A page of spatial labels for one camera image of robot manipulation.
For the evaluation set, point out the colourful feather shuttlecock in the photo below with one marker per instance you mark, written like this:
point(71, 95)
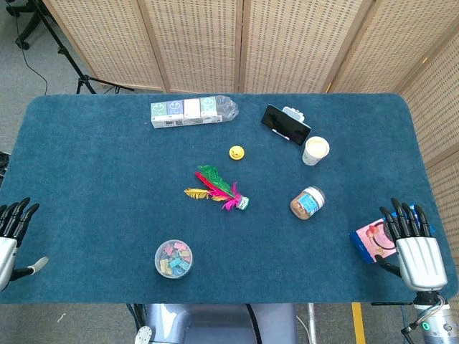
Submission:
point(222, 190)

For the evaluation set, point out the white paper cup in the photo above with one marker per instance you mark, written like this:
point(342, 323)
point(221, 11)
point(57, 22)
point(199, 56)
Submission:
point(315, 150)

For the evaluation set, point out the black smartphone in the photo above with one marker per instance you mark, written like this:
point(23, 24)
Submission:
point(285, 124)

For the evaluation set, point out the blue table mat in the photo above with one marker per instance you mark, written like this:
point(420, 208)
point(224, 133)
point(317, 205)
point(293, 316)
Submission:
point(143, 200)

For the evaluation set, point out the black tripod stand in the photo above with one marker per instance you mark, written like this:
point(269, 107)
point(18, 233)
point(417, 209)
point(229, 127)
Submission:
point(71, 53)

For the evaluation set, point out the black office chair base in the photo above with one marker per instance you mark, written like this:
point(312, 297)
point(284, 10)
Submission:
point(21, 21)

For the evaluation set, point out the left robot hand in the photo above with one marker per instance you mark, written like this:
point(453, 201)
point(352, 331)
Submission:
point(6, 247)

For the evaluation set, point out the tissue pack multipack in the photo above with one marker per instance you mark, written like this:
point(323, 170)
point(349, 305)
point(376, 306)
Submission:
point(184, 113)

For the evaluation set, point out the clear plastic bottle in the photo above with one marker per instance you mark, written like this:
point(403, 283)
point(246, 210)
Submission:
point(227, 108)

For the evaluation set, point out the pink blue cookie box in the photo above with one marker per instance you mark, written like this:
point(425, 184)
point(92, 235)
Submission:
point(376, 240)

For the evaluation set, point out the yellow smiley toy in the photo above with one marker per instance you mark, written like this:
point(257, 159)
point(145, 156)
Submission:
point(237, 153)

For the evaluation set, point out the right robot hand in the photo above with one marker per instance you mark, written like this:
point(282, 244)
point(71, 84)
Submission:
point(417, 251)

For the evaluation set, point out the glass jar with blue label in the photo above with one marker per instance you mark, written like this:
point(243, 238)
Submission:
point(307, 203)

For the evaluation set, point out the grey robot torso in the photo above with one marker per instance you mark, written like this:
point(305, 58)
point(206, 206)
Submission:
point(215, 324)

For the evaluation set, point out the bowl of coloured erasers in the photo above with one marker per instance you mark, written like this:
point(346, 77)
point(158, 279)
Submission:
point(173, 258)

